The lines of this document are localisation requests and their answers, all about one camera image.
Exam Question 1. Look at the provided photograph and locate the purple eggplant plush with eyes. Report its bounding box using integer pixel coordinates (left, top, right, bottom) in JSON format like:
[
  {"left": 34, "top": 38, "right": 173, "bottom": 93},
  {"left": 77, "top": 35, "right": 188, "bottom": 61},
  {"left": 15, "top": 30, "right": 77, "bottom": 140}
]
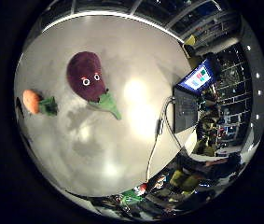
[{"left": 65, "top": 50, "right": 122, "bottom": 120}]

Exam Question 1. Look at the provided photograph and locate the orange carrot plush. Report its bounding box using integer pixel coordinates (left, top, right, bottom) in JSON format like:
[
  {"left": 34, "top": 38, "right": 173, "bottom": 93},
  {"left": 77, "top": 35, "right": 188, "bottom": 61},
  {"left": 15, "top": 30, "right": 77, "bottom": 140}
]
[{"left": 22, "top": 89, "right": 59, "bottom": 117}]

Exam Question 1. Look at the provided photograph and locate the open laptop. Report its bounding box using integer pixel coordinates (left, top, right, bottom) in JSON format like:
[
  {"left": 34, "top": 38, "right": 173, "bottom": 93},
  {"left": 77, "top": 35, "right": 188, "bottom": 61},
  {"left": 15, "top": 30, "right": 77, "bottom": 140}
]
[{"left": 172, "top": 60, "right": 217, "bottom": 134}]

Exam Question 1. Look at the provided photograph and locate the green bag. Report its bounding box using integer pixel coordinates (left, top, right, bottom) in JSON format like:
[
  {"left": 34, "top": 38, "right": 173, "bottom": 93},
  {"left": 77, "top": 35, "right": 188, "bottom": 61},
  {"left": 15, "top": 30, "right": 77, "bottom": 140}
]
[{"left": 120, "top": 189, "right": 144, "bottom": 204}]

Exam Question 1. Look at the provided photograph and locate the yellow-green chair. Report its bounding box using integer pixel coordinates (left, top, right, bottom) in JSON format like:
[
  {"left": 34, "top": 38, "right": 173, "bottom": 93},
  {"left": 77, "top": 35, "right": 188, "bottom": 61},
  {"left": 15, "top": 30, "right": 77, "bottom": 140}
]
[{"left": 168, "top": 169, "right": 201, "bottom": 190}]

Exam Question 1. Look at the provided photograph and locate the person in dark blue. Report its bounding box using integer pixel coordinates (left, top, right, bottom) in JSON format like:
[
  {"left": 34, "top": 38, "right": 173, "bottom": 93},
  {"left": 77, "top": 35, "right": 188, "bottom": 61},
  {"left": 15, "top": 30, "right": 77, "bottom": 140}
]
[{"left": 196, "top": 152, "right": 244, "bottom": 181}]

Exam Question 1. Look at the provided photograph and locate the thin light cable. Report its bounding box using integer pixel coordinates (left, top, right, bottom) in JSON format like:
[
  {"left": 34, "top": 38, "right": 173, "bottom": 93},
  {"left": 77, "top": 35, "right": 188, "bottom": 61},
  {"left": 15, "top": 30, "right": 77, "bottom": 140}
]
[{"left": 145, "top": 96, "right": 186, "bottom": 183}]

